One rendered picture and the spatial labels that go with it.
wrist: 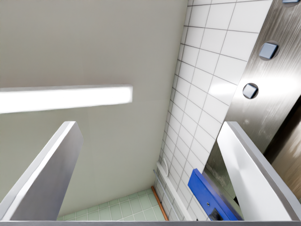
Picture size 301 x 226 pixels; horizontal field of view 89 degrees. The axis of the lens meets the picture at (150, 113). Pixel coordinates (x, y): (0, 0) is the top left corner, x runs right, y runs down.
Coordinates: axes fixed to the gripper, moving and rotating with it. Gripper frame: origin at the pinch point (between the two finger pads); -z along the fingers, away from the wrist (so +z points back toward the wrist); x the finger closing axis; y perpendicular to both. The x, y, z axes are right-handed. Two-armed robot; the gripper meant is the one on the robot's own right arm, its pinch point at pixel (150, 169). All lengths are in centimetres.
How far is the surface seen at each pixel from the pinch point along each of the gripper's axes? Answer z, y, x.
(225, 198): -28, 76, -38
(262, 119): -38, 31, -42
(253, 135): -37, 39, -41
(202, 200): -32, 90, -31
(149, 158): -80, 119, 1
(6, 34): -69, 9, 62
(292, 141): -29, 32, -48
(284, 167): -24, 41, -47
